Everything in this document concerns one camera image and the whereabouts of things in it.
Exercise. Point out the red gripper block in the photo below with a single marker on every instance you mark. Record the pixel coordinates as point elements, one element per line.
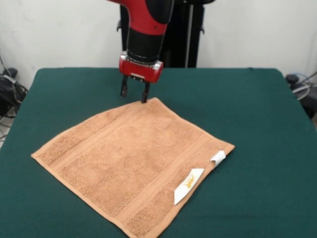
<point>141,70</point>

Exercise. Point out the tan terry towel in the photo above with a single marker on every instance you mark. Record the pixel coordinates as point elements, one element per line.
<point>136,161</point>

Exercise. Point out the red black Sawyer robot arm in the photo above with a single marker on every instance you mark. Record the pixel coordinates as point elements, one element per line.
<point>146,29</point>

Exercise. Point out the small black device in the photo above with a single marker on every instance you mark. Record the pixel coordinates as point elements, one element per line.
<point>10,72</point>

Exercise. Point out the dark green table cloth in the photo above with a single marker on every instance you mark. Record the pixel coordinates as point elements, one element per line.
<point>260,124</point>

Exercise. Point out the black round knob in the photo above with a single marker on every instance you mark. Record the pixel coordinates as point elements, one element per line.
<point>292,78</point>

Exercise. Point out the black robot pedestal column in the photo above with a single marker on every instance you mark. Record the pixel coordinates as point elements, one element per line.
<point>183,37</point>

